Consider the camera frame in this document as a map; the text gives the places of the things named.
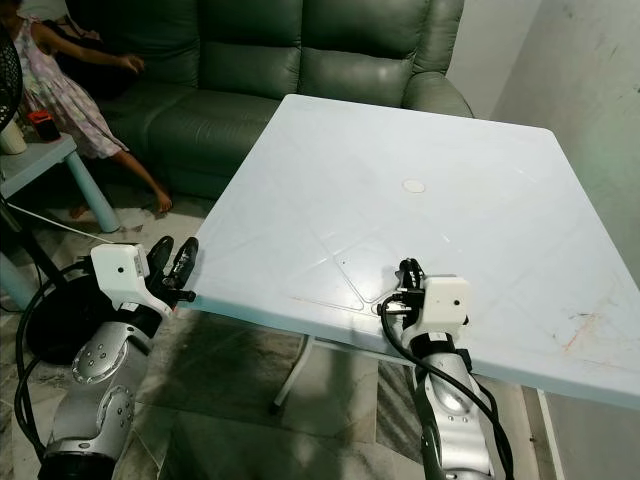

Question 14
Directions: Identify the child in patterned dress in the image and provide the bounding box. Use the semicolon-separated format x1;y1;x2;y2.
5;0;174;221

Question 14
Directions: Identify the green leather sofa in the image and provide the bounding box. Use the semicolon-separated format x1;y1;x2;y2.
72;0;475;201

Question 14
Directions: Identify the black standing fan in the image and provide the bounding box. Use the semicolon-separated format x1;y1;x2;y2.
0;35;109;367

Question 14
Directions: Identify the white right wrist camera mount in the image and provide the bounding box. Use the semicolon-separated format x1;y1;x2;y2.
414;274;474;338

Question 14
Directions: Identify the white cup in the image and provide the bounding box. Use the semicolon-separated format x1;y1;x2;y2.
2;120;29;156

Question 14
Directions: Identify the red and black small object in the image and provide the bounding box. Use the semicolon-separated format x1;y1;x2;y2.
27;109;62;144

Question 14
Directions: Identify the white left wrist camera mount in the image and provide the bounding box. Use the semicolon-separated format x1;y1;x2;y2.
89;242;170;323

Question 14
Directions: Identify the light blue side table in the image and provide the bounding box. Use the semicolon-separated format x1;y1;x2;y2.
0;133;121;311

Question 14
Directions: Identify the white plastic square table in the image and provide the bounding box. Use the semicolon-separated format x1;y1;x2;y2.
186;94;640;480

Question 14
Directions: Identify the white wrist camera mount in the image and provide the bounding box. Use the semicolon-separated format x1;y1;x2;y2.
89;242;170;323
414;274;474;338

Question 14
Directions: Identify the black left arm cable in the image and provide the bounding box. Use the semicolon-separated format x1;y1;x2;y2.
14;260;97;463

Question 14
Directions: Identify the white floor cable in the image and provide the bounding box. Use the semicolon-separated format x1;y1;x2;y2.
5;200;123;243

